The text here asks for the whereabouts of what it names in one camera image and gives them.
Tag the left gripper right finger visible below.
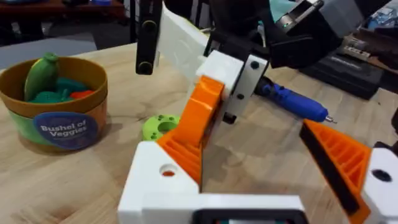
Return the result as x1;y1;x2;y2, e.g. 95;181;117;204
299;119;398;224

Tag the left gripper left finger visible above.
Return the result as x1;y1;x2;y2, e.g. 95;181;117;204
117;141;200;224

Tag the orange ribbed wedge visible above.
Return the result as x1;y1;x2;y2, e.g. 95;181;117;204
157;129;205;185

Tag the blue electric screwdriver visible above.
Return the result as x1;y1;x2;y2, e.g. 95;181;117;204
254;76;338;124

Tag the green disc with holes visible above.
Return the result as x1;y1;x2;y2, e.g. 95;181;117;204
142;114;181;142

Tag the black upright wrist plate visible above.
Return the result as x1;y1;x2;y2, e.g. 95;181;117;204
135;0;164;76

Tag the black tool case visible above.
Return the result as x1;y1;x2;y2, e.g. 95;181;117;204
299;51;385;101

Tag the brown tub of toy vegetables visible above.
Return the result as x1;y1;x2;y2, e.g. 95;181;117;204
0;52;109;153

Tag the heap of tools and boxes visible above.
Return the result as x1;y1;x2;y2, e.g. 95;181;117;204
341;0;398;75

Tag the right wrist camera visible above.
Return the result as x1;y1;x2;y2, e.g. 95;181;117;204
279;0;326;34

